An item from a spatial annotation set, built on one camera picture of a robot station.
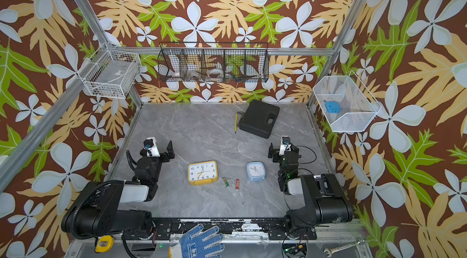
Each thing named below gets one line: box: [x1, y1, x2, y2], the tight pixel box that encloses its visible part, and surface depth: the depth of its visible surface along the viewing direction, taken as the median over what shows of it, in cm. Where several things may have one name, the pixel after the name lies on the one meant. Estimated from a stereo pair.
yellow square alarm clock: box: [187, 160, 219, 186], surface depth 90 cm
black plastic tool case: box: [237, 99, 281, 139], surface depth 109 cm
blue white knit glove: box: [168, 223, 225, 258], surface depth 72 cm
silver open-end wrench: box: [323, 238, 366, 258], surface depth 72 cm
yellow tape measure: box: [95, 234, 115, 253], surface depth 71 cm
